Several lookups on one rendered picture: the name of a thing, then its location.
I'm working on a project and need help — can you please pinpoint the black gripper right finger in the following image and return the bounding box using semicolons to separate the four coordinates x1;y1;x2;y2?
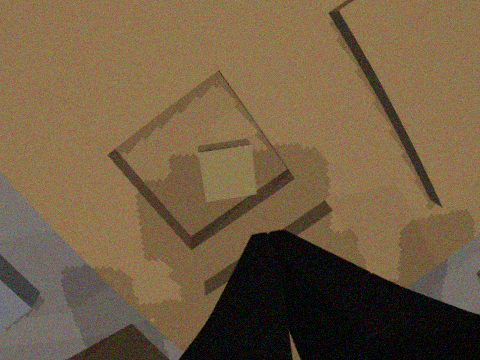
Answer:
268;229;480;360

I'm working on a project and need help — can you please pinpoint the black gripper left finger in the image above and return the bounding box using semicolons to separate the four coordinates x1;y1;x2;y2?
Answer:
179;232;293;360

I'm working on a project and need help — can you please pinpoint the pale yellow block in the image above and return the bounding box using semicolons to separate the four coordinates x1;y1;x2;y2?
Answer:
197;139;256;203

